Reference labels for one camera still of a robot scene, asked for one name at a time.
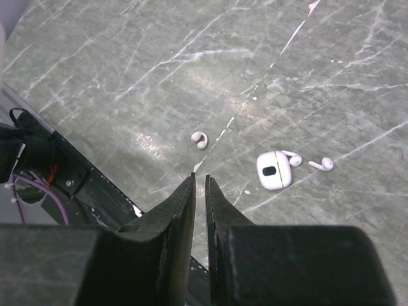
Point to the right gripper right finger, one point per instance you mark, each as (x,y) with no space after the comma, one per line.
(252,264)

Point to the white stem earbud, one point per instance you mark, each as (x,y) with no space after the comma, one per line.
(326,164)
(294,158)

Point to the white square charging case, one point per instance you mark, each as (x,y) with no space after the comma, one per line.
(274,170)

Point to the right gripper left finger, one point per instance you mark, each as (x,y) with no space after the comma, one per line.
(146,262)

